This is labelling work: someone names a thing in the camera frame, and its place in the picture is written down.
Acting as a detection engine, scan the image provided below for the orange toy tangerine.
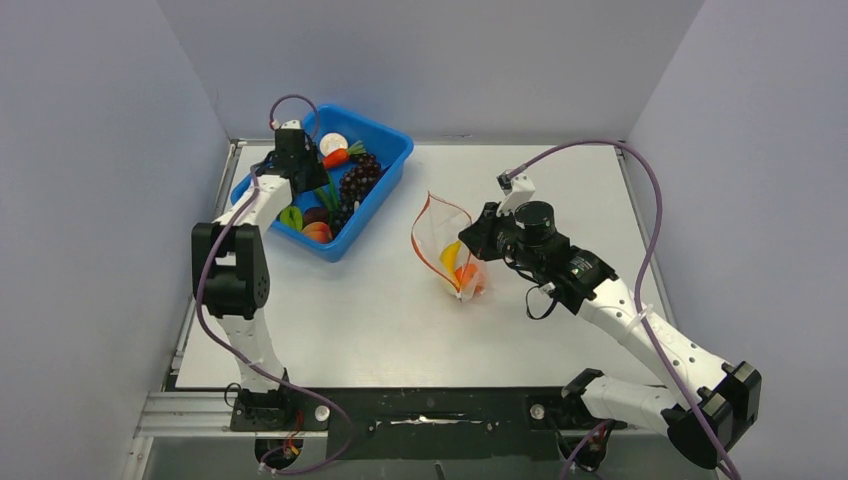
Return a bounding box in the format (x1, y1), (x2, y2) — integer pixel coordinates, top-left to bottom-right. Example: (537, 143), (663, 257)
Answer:
(454, 263), (487, 296)

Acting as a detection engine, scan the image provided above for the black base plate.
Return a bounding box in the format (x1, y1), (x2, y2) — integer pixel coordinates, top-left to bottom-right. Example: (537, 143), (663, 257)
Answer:
(223, 384), (599, 470)

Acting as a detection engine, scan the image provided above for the blue plastic bin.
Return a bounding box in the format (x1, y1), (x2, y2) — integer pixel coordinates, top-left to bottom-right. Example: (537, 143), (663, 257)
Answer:
(270, 104), (414, 262)

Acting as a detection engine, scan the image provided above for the yellow toy banana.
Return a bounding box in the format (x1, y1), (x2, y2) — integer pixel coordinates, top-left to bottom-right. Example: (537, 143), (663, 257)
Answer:
(440, 240), (462, 275)

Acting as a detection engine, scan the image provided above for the orange toy carrot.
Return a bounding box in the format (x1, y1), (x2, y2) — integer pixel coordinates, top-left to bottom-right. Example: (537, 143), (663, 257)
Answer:
(322, 141), (366, 170)

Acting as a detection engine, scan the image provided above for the clear zip top bag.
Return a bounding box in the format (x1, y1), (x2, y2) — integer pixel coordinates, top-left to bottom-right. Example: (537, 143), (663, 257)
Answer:
(410, 192), (488, 302)

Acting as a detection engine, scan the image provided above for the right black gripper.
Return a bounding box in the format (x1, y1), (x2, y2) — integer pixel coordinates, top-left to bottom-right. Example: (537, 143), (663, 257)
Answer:
(461, 201), (543, 274)

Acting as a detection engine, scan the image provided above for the green toy leaf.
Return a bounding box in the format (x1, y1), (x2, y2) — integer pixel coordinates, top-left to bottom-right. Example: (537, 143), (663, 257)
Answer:
(279, 205), (304, 232)

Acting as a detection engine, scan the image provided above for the green toy chili pepper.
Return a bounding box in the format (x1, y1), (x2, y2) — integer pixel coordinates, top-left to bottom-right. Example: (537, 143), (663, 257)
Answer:
(328, 175), (341, 210)

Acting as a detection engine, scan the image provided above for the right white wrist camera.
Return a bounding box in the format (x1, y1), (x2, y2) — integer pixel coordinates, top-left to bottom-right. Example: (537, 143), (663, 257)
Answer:
(496, 172), (536, 217)

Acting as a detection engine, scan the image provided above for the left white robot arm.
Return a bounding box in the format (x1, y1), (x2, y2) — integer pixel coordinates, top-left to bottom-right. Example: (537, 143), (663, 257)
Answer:
(191, 120), (328, 430)

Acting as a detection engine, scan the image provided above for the toy peach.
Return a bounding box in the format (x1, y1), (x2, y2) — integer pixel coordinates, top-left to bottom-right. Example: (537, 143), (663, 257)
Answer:
(301, 221), (333, 244)

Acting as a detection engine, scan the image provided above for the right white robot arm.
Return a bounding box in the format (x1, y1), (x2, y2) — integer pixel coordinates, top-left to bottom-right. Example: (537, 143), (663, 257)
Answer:
(458, 201), (762, 470)

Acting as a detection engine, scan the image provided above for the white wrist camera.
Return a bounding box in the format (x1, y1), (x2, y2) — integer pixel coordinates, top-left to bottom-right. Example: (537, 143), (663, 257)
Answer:
(269, 119), (303, 132)
(496, 172), (536, 217)

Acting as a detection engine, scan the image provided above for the dark toy grape bunch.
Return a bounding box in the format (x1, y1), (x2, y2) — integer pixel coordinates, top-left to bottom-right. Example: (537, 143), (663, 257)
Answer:
(330, 153), (383, 234)

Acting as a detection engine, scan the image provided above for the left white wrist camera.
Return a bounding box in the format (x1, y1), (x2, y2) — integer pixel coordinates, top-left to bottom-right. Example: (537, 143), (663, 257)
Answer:
(269, 119), (303, 132)

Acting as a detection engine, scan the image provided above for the white round toy slice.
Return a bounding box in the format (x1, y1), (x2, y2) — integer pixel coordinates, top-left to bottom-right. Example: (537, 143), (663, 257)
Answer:
(318, 132), (349, 156)

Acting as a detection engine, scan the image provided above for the green toy cucumber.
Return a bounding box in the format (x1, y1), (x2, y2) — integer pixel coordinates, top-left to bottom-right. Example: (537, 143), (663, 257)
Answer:
(313, 187), (336, 212)

